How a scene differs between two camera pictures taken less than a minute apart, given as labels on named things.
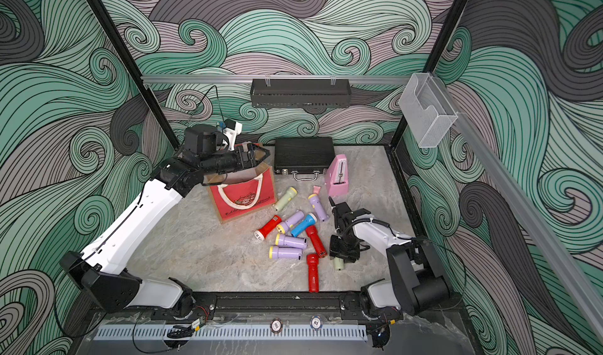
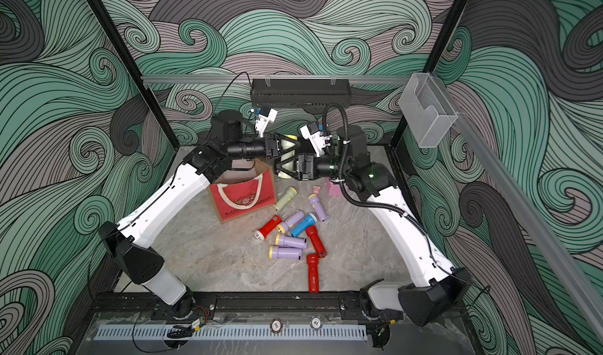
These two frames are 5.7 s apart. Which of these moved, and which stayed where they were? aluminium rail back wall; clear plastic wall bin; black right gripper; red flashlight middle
Moved: black right gripper
Stayed: red flashlight middle; clear plastic wall bin; aluminium rail back wall
